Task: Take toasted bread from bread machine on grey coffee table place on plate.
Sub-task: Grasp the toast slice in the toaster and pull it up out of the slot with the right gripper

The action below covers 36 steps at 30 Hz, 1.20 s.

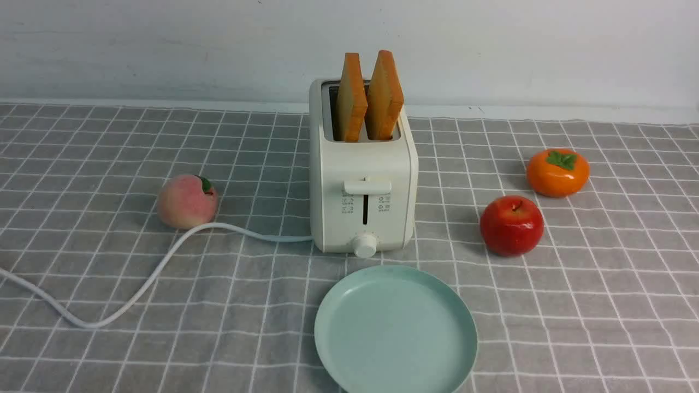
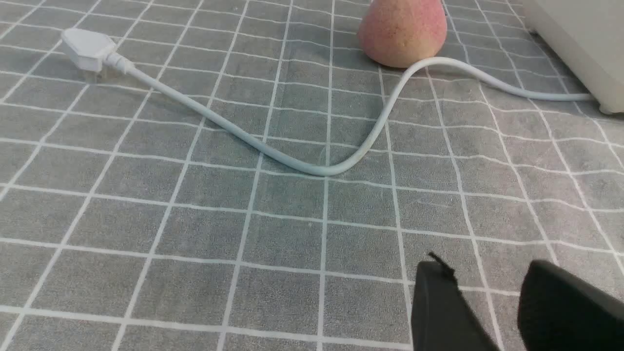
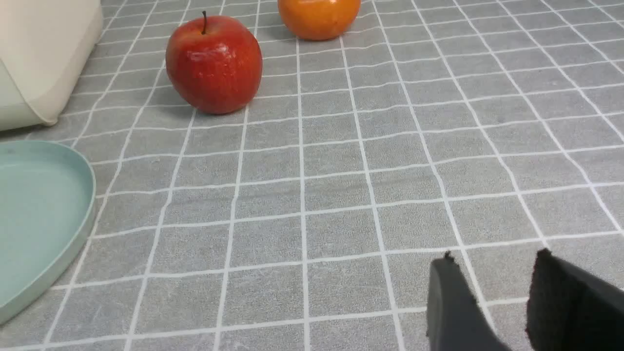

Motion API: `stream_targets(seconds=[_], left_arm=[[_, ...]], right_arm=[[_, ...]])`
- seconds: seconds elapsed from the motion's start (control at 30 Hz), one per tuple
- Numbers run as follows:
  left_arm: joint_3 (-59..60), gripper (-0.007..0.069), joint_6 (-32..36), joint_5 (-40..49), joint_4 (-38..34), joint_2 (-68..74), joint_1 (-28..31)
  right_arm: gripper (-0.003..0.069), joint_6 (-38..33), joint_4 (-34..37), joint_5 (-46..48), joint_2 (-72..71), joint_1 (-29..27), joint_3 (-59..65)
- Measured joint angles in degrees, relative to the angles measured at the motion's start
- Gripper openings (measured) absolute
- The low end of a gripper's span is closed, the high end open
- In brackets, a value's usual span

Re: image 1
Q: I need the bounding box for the orange persimmon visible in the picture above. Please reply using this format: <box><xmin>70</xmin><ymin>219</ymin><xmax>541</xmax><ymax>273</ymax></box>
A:
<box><xmin>526</xmin><ymin>148</ymin><xmax>591</xmax><ymax>198</ymax></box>

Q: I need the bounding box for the light green round plate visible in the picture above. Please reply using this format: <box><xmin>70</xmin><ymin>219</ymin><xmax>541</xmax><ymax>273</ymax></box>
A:
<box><xmin>314</xmin><ymin>265</ymin><xmax>478</xmax><ymax>392</ymax></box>

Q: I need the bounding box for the white two-slot toaster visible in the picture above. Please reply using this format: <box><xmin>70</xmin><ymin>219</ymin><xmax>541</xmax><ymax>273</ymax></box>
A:
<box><xmin>309</xmin><ymin>78</ymin><xmax>419</xmax><ymax>258</ymax></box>

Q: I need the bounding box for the toast slice slot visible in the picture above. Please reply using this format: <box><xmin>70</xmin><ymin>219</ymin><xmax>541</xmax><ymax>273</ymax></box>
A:
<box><xmin>335</xmin><ymin>52</ymin><xmax>369</xmax><ymax>142</ymax></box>
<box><xmin>365</xmin><ymin>50</ymin><xmax>404</xmax><ymax>141</ymax></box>

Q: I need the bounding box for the pink peach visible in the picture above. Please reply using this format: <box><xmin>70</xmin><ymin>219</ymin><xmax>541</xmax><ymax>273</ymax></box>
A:
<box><xmin>157</xmin><ymin>174</ymin><xmax>219</xmax><ymax>230</ymax></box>

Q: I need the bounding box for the white toaster power cord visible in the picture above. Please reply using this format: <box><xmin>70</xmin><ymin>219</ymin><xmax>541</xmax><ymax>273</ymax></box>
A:
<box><xmin>0</xmin><ymin>222</ymin><xmax>313</xmax><ymax>329</ymax></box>

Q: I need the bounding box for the red apple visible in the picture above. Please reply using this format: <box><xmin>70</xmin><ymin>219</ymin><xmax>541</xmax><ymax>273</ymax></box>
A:
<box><xmin>479</xmin><ymin>195</ymin><xmax>544</xmax><ymax>257</ymax></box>

